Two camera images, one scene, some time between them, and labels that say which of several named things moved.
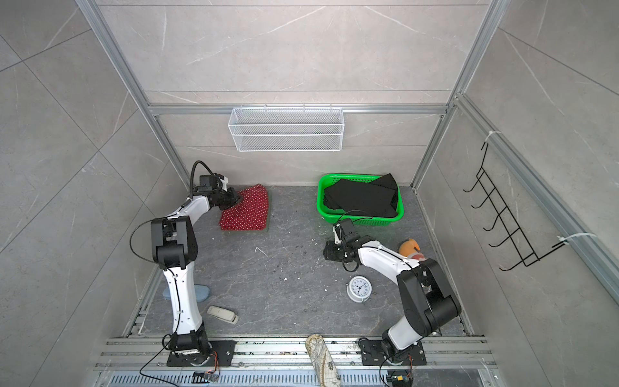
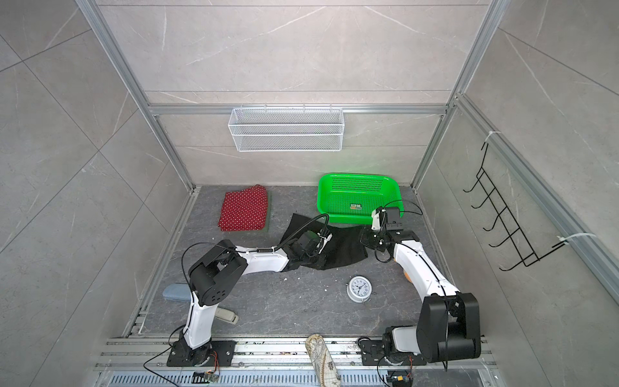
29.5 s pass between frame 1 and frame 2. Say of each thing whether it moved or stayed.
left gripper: moved
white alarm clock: stayed
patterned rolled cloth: stayed
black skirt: moved
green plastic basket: stayed
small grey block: stayed
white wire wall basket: stayed
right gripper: moved
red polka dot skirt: stayed
